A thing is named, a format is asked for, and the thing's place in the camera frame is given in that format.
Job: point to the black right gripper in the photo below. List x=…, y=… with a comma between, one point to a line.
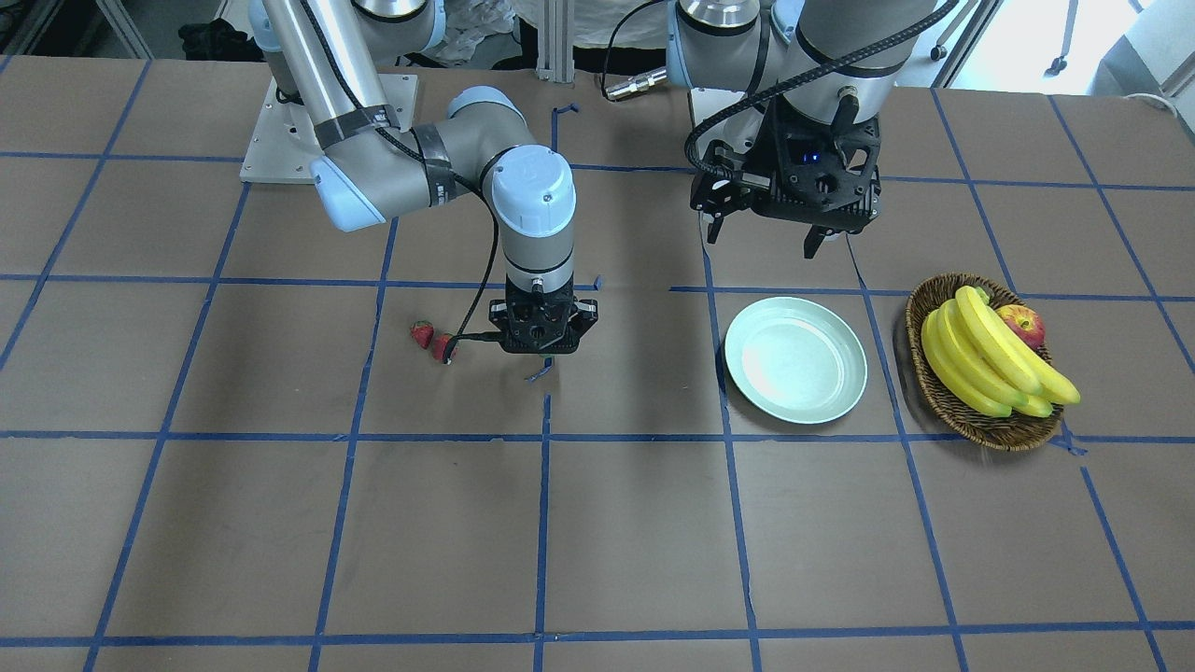
x=586, y=316

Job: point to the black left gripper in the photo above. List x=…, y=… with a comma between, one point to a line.
x=771, y=149

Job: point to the red strawberry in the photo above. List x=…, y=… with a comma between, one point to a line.
x=441, y=347
x=422, y=333

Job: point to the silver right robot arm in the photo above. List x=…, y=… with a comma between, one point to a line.
x=368, y=170

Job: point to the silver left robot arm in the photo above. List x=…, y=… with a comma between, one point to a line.
x=806, y=51

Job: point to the pale green plate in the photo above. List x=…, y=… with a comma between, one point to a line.
x=796, y=360

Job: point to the yellow banana bunch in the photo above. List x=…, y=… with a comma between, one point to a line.
x=985, y=365

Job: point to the red apple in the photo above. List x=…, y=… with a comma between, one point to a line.
x=1025, y=323

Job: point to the wicker basket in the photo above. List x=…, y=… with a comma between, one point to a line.
x=926, y=396

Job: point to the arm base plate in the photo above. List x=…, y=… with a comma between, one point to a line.
x=283, y=142

